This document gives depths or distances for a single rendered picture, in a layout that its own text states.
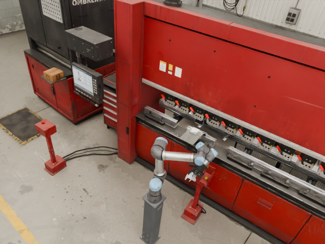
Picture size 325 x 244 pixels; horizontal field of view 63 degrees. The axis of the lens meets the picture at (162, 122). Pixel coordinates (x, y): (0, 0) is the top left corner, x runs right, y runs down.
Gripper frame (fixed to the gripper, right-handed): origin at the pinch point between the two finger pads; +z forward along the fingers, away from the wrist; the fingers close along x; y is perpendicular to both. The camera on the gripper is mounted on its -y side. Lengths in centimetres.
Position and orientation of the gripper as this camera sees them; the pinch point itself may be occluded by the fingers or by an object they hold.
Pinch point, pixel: (187, 178)
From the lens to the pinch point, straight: 241.6
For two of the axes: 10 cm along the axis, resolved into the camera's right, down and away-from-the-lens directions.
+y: 5.2, 5.1, -6.9
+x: 5.5, 4.1, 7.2
